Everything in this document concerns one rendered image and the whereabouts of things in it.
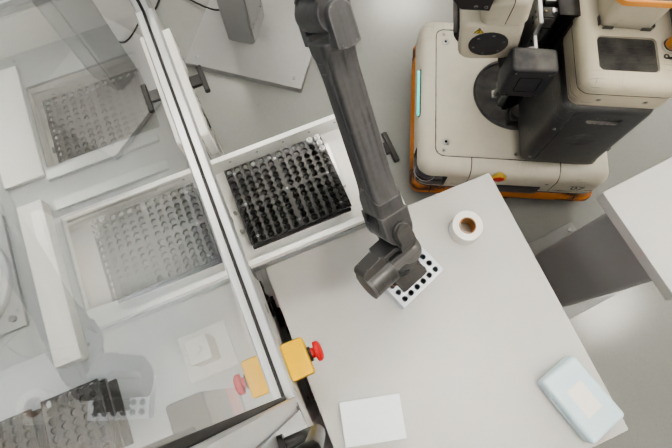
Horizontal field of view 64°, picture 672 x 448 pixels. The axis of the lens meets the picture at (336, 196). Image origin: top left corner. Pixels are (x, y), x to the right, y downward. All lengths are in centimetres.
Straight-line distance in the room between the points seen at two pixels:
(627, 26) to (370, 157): 90
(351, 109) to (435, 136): 107
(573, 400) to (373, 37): 167
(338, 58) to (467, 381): 75
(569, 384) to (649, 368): 101
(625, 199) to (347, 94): 82
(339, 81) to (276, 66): 147
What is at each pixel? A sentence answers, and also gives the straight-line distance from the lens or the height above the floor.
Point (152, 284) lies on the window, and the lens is 41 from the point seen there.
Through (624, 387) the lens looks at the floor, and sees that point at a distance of 221.
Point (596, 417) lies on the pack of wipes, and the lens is 128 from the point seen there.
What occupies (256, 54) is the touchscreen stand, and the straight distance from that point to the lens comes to 233.
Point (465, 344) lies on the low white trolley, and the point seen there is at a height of 76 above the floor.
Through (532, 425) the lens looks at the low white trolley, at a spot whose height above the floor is 76.
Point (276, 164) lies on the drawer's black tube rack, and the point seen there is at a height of 90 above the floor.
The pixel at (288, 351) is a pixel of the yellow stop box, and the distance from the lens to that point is 107.
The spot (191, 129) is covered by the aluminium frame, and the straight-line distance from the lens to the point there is 113.
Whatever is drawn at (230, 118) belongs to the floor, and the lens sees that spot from 225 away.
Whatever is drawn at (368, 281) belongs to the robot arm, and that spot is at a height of 102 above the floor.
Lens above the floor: 197
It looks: 72 degrees down
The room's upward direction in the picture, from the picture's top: straight up
